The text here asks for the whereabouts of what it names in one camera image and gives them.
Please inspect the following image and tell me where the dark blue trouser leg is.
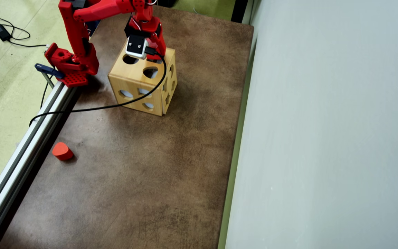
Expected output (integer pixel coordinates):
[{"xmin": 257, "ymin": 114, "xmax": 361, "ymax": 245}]
[{"xmin": 88, "ymin": 19, "xmax": 102, "ymax": 37}]

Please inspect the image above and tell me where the brown table mat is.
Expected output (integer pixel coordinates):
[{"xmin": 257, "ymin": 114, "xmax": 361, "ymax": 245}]
[{"xmin": 0, "ymin": 0, "xmax": 255, "ymax": 249}]

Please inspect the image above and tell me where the black camera cable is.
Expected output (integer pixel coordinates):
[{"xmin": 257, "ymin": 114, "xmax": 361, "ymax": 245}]
[{"xmin": 29, "ymin": 47, "xmax": 167, "ymax": 127}]

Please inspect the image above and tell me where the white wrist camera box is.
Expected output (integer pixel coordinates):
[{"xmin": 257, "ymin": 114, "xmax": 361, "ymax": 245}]
[{"xmin": 125, "ymin": 35, "xmax": 149, "ymax": 59}]

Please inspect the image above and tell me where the wooden shape sorter box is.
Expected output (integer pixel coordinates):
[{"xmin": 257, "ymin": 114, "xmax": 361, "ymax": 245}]
[{"xmin": 108, "ymin": 37, "xmax": 178, "ymax": 117}]

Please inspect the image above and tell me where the red rounded wooden block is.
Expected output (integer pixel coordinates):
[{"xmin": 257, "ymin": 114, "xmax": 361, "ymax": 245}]
[{"xmin": 52, "ymin": 142, "xmax": 74, "ymax": 161}]

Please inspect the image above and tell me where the aluminium profile rail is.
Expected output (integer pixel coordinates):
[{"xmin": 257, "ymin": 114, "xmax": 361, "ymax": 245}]
[{"xmin": 0, "ymin": 81, "xmax": 78, "ymax": 249}]

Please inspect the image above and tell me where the black power adapter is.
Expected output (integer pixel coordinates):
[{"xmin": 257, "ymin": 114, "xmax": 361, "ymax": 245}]
[{"xmin": 0, "ymin": 24, "xmax": 12, "ymax": 42}]

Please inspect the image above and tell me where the black post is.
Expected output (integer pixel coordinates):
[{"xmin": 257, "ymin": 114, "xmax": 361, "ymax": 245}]
[{"xmin": 231, "ymin": 0, "xmax": 249, "ymax": 24}]

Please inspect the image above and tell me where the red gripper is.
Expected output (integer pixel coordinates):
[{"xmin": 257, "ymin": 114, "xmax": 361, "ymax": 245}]
[{"xmin": 124, "ymin": 16, "xmax": 167, "ymax": 63}]

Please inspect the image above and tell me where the blue bar clamp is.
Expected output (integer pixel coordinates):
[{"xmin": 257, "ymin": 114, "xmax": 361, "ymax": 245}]
[{"xmin": 35, "ymin": 63, "xmax": 65, "ymax": 89}]

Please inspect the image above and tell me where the black adapter cable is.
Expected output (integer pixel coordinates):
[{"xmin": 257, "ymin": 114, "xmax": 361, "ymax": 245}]
[{"xmin": 0, "ymin": 17, "xmax": 48, "ymax": 48}]

